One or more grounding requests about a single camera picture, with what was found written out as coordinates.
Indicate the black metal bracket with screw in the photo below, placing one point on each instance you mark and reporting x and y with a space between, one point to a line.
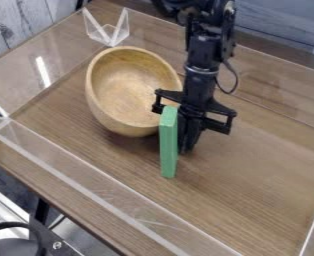
55 245

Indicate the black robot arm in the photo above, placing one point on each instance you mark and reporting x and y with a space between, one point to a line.
210 42

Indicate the clear acrylic front wall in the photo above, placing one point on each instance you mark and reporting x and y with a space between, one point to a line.
126 219

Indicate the brown wooden bowl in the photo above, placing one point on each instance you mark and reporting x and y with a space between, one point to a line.
123 76

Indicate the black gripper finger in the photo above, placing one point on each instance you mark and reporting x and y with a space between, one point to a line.
194 128
182 127

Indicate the black table leg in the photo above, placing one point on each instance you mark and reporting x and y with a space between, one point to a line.
42 211

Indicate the green rectangular block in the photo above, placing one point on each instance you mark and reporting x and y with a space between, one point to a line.
168 141

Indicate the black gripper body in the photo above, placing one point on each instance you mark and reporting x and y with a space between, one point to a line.
198 109

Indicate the clear acrylic corner bracket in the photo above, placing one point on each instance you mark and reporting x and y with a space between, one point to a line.
107 34

